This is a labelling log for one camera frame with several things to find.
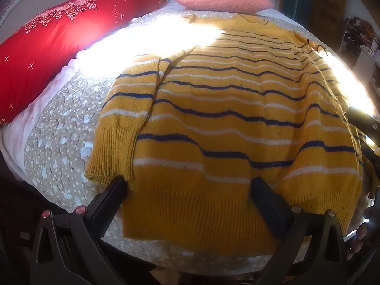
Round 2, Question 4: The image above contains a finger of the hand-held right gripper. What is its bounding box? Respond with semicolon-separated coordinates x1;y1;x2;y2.
361;141;380;158
347;106;380;138

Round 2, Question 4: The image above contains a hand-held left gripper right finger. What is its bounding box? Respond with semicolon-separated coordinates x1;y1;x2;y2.
250;176;348;285

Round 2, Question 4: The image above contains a yellow striped knit sweater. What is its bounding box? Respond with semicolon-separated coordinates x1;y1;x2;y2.
85;13;380;257

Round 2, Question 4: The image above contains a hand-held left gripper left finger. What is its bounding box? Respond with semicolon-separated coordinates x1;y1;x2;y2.
30;175;129;285

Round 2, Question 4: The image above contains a beige dotted quilt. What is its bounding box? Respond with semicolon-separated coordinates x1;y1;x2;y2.
24;6;375;274

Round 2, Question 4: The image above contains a grey curved headboard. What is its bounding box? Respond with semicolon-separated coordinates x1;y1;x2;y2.
0;0;81;28

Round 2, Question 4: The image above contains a cluttered shelf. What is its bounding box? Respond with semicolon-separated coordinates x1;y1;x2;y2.
338;16;380;95

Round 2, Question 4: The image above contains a brown wooden door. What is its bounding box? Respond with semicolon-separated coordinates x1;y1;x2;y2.
309;0;348;38

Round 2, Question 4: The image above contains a person's right hand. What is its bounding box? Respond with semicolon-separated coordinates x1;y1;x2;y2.
346;224;371;260

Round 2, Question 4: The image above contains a pale pink fleece blanket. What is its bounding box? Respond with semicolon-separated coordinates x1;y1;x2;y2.
1;0;190;183

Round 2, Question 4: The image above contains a red floral pillow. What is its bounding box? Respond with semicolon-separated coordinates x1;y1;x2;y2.
0;0;169;125

